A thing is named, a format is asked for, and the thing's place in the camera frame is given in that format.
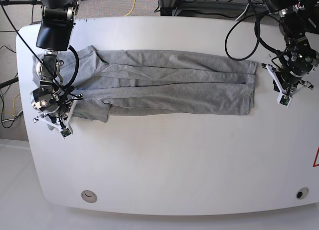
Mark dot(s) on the red warning triangle sticker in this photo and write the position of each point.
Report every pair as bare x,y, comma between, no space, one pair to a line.
316,161

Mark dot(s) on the right table grommet hole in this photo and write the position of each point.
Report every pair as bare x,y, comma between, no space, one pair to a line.
302,193

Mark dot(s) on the grey T-shirt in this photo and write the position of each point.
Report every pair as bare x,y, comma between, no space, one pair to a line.
153,82

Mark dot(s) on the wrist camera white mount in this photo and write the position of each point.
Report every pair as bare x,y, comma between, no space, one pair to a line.
287,90
40,105

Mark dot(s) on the black tripod stand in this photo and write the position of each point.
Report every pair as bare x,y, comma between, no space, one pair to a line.
21,2

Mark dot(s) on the left table grommet hole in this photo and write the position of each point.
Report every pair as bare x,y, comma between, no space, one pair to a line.
89,196

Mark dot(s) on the grey metal frame base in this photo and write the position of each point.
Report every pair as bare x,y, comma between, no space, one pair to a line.
175,7

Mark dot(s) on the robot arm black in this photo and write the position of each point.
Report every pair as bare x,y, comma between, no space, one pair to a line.
54,36
297,17

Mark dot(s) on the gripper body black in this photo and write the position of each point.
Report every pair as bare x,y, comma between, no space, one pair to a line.
294,71
61,116

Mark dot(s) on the table grommet hole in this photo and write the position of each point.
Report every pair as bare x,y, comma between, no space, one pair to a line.
89,196
302,193

